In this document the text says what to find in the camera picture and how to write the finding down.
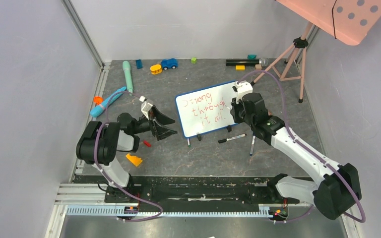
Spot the pink perforated panel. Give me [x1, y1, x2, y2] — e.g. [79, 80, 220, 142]
[278, 0, 381, 46]

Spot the blue framed whiteboard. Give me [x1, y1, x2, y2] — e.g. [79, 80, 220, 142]
[175, 81, 237, 138]

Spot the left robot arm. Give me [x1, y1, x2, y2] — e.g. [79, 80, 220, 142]
[76, 106, 177, 202]

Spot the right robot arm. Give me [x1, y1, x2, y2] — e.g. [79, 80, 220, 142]
[231, 93, 366, 223]

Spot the blue toy car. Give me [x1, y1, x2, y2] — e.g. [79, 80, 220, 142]
[161, 58, 178, 70]

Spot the blue cap marker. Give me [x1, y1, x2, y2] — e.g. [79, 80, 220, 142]
[250, 135, 256, 156]

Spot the pink tripod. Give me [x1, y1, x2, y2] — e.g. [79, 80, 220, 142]
[264, 22, 313, 103]

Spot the large mint toy marker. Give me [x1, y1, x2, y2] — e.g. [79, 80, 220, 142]
[122, 60, 133, 93]

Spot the black cap marker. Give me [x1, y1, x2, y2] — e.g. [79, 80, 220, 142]
[218, 133, 247, 144]

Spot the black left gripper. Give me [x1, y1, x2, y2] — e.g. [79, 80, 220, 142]
[131, 105, 177, 140]

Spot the black tube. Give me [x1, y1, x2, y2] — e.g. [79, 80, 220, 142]
[226, 59, 261, 66]

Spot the aluminium rail frame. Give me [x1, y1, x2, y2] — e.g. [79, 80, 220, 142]
[44, 0, 362, 238]

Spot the large blue toy marker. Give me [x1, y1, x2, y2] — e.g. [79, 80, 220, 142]
[89, 86, 127, 118]

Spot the red marker cap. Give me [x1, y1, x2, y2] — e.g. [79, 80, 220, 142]
[143, 140, 151, 147]

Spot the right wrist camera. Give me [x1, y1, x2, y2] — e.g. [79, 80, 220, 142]
[232, 81, 253, 104]

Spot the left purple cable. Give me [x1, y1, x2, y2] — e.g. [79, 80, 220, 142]
[93, 91, 164, 223]

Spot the yellow toy block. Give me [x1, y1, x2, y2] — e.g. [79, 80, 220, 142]
[126, 153, 143, 167]

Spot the clear ball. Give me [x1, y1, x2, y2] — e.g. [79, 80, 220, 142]
[259, 58, 269, 67]

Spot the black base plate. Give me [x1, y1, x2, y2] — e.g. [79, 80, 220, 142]
[73, 175, 300, 213]

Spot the orange toy piece left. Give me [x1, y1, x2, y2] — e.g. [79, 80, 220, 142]
[93, 96, 104, 105]

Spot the yellow small block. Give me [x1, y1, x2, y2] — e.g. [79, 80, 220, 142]
[235, 65, 246, 71]

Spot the dark blue block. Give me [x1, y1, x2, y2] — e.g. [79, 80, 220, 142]
[135, 59, 143, 69]

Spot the yellow oval toy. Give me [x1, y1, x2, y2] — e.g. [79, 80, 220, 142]
[150, 64, 163, 75]

